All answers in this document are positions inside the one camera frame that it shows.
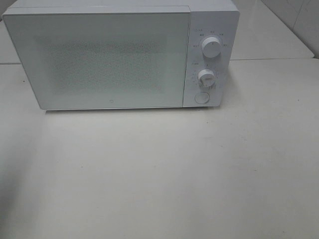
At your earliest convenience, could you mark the round white door button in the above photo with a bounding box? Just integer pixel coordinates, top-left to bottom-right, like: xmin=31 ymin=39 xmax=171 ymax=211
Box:
xmin=195 ymin=92 xmax=210 ymax=104

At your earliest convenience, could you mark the white timer knob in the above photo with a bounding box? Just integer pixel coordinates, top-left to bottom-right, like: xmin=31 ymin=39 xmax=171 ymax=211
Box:
xmin=197 ymin=69 xmax=216 ymax=88

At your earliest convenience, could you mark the white microwave door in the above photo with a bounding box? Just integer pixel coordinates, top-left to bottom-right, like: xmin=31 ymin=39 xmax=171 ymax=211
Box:
xmin=4 ymin=13 xmax=190 ymax=110

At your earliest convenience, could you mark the white upper power knob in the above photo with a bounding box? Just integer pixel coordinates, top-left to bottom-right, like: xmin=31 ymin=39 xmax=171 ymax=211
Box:
xmin=201 ymin=36 xmax=221 ymax=58

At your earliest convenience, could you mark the white microwave oven body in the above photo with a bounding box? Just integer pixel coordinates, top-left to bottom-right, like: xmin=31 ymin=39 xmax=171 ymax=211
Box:
xmin=2 ymin=0 xmax=240 ymax=109

